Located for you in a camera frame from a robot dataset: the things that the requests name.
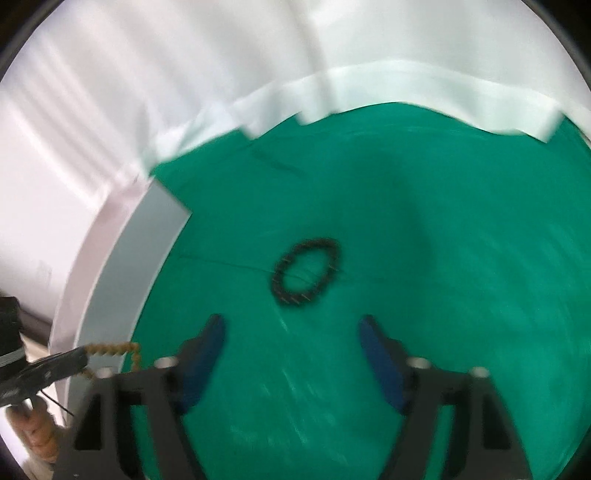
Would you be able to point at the person's left hand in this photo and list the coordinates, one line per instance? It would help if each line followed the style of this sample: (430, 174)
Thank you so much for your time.
(39, 429)

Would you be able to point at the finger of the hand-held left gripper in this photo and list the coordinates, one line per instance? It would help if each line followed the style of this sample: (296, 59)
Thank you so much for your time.
(60, 362)

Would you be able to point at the white cardboard box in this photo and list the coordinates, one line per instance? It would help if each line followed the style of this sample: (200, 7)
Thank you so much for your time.
(129, 258)

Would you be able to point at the green table cloth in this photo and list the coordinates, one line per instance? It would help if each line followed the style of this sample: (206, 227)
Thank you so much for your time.
(461, 277)

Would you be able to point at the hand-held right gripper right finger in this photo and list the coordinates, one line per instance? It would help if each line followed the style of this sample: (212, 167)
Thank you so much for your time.
(383, 364)

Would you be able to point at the white curtain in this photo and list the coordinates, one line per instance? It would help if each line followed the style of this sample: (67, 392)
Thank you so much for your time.
(231, 55)

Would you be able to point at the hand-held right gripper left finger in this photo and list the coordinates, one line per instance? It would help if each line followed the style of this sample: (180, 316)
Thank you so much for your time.
(203, 364)

